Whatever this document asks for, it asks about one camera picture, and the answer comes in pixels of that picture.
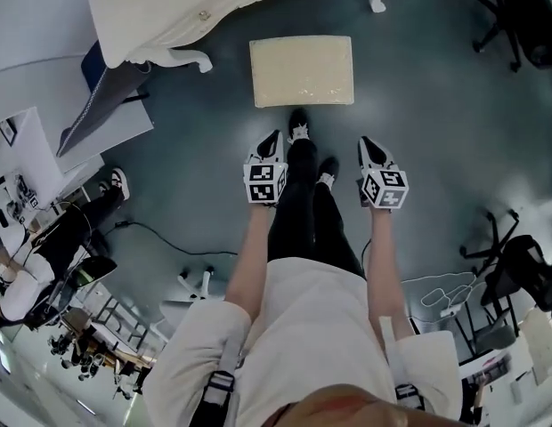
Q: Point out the black metal rack frame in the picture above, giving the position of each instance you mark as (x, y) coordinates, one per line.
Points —
(120, 318)

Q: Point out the person's white shirt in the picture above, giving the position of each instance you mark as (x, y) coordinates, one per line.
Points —
(302, 327)

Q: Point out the dark blue leaning panel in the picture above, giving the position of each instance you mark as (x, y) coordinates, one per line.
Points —
(107, 91)

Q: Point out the black mesh office chair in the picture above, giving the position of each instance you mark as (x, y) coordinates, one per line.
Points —
(521, 269)

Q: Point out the white ornate dressing table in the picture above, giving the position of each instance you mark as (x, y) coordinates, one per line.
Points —
(169, 2)

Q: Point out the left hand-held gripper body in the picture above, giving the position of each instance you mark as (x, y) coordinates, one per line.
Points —
(262, 180)

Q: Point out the white chair base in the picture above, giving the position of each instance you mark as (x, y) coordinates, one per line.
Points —
(204, 285)

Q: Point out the person's chin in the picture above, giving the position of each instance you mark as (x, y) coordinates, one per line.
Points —
(369, 409)

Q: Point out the person's left forearm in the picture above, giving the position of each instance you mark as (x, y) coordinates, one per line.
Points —
(251, 256)

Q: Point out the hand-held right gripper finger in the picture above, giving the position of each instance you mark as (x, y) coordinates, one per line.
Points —
(374, 151)

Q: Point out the person's right forearm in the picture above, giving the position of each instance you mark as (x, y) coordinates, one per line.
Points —
(387, 274)

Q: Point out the person's black trouser legs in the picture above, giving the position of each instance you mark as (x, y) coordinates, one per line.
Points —
(302, 211)

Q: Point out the white cluttered desk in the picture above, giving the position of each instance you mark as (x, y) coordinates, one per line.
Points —
(22, 158)

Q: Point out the white flat board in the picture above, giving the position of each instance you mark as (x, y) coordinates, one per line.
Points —
(124, 127)

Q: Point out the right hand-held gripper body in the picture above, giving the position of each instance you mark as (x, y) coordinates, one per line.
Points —
(385, 185)

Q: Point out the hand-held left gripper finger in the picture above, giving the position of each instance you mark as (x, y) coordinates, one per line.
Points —
(269, 145)

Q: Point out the person's black white shoe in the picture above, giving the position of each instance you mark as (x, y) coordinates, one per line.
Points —
(299, 125)
(328, 171)

